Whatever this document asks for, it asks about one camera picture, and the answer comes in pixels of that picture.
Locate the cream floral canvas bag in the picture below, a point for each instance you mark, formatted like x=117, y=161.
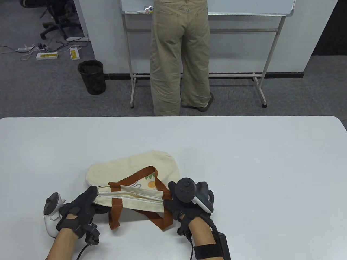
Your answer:
x=135, y=165

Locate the black office chair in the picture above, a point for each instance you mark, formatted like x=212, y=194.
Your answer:
x=58, y=16

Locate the person's right forearm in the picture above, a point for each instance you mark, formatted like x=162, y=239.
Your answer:
x=202, y=233

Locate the person's left hand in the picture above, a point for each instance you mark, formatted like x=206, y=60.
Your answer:
x=78, y=211

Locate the small items on whiteboard tray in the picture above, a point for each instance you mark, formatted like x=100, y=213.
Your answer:
x=148, y=10

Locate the white power strip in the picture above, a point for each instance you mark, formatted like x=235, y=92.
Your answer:
x=25, y=49

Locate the black mesh trash bin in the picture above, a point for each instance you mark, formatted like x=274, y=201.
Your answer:
x=93, y=78

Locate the black left wrist camera module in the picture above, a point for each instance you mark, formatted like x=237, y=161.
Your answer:
x=92, y=234

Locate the long yellow label power strip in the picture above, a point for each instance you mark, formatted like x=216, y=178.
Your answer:
x=47, y=55

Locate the person's right hand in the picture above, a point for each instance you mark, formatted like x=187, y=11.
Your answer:
x=187, y=214

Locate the grey metal whiteboard stand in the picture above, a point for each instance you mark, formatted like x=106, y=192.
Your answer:
x=272, y=48

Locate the hand controller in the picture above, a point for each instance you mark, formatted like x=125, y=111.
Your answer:
x=51, y=216
x=185, y=189

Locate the left hand controller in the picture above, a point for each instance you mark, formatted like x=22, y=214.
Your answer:
x=51, y=216

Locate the person's left forearm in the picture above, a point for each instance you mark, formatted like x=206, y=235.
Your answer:
x=61, y=246

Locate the right hand controller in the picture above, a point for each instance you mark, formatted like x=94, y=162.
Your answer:
x=185, y=189

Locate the short yellow label power strip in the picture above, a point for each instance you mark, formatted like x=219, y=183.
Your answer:
x=74, y=53

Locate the whiteboard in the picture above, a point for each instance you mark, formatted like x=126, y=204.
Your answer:
x=244, y=5

